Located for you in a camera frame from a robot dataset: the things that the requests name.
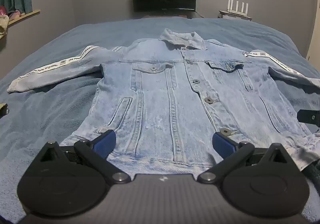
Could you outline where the white door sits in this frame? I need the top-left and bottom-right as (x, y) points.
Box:
(306, 1), (320, 63)

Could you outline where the wooden window sill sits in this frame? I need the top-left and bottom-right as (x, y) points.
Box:
(7, 9), (41, 25)

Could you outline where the blue bed blanket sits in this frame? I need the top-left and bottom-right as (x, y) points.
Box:
(0, 16), (320, 224)

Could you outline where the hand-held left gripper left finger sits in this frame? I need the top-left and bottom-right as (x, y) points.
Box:
(37, 129), (131, 185)

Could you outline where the pale plush toy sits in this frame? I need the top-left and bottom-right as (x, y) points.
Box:
(0, 15), (10, 39)

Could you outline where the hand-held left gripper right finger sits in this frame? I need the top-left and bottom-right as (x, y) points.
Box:
(197, 131), (290, 184)

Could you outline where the pink plush toy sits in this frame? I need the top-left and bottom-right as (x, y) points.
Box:
(0, 6), (25, 20)

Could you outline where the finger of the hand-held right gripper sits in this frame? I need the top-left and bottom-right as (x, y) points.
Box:
(297, 109), (320, 127)

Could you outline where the light blue denim jacket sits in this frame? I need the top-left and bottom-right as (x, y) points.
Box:
(7, 28), (320, 174)

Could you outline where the white router with antennas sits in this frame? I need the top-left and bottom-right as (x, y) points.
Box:
(226, 0), (250, 15)

